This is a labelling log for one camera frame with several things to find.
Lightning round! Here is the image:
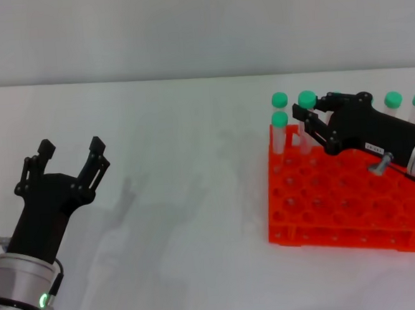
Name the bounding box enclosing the orange test tube rack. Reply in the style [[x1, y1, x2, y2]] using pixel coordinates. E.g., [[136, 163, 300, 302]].
[[258, 112, 415, 264]]

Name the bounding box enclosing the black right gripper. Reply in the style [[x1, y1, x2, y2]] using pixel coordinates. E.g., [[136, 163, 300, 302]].
[[290, 86, 415, 178]]

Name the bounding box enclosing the metal right gripper connector plug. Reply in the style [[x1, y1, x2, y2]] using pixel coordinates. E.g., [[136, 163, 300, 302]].
[[367, 151, 396, 177]]

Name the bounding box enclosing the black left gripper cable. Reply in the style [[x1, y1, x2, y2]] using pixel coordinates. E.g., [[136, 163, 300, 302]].
[[44, 258, 67, 308]]

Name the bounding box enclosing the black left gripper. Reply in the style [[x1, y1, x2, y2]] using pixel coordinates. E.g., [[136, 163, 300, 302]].
[[0, 133, 118, 268]]

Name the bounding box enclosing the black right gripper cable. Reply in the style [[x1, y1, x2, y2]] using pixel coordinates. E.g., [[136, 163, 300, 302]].
[[387, 162, 415, 190]]

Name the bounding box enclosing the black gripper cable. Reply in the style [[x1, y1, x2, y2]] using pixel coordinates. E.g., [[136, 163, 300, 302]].
[[387, 162, 415, 190], [44, 258, 67, 308]]

